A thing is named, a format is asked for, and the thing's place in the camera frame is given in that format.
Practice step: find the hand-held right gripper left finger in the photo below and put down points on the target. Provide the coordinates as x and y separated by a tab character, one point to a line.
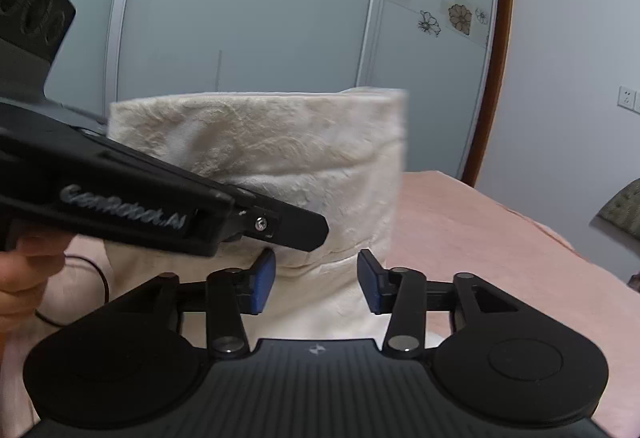
264	280

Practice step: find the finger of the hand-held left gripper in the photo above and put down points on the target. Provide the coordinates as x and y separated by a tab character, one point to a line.
290	223

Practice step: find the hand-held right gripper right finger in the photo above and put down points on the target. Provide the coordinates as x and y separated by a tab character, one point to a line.
370	283

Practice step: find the white pants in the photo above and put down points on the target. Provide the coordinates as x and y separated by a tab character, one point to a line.
300	158

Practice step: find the person's left hand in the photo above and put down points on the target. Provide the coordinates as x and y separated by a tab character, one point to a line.
25	278

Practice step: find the pink bed sheet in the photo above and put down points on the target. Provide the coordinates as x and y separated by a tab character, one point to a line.
500	268

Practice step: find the flower print glass wardrobe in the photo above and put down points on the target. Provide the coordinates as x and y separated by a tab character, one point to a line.
250	43

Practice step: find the olive upholstered headboard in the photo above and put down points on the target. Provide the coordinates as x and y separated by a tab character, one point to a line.
625	210

